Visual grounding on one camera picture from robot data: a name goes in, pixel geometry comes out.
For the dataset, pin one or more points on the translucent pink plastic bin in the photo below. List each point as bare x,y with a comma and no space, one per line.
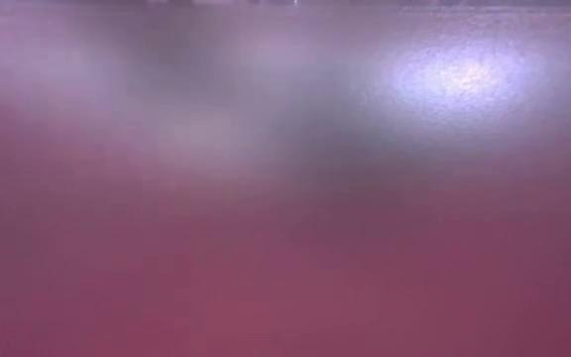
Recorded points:
285,223

